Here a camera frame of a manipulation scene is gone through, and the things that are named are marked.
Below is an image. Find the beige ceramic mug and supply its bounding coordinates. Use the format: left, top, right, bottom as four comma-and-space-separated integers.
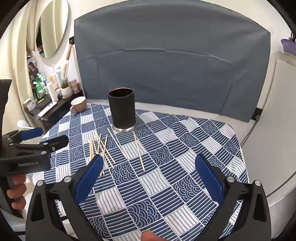
70, 97, 87, 113

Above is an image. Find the green bottle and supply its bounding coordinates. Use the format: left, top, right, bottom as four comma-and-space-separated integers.
32, 73, 47, 100

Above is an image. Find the white potted plant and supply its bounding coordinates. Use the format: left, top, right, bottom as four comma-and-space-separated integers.
60, 79, 73, 99

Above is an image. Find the pink patterned cup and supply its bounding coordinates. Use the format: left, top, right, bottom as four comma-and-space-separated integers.
69, 79, 80, 94

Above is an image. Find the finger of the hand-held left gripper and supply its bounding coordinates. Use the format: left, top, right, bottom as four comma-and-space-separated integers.
9, 135, 69, 156
2, 127, 43, 146

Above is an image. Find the person's right hand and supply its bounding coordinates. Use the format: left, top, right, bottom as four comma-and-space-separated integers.
141, 230, 167, 241

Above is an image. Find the white paper towel roll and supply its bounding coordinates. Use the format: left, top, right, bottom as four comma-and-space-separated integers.
47, 82, 59, 102

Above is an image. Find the wooden handled brush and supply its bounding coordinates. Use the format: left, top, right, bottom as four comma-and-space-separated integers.
62, 44, 73, 78

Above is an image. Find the grey cable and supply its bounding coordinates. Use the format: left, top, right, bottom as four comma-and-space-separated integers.
240, 116, 258, 146

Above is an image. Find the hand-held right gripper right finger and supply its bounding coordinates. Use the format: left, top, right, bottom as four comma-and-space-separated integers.
195, 154, 271, 241

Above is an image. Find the blue patterned tablecloth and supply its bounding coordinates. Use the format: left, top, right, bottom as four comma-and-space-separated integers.
28, 103, 249, 241

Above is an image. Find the white remote control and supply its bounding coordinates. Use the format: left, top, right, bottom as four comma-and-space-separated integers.
37, 103, 57, 117

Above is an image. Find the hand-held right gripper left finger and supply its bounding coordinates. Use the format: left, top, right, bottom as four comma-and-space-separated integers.
25, 154, 104, 241

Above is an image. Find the round wall mirror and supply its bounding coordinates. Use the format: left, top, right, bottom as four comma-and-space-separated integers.
36, 0, 71, 58

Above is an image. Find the white panel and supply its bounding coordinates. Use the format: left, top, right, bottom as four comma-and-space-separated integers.
264, 52, 296, 163

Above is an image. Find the black side table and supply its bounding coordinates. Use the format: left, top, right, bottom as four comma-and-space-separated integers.
25, 90, 85, 130

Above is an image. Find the black cylindrical utensil holder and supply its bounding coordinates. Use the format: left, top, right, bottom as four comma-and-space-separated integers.
108, 87, 136, 133

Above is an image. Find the purple plastic basket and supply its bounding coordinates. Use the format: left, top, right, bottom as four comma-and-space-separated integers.
280, 38, 296, 56

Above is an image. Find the person's left hand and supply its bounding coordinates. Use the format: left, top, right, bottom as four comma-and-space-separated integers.
6, 175, 27, 210

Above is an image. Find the grey backdrop cloth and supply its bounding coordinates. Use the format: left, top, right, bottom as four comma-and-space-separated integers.
74, 10, 271, 123

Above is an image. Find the pile of wooden chopsticks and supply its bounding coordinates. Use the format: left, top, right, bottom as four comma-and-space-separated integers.
89, 133, 116, 176

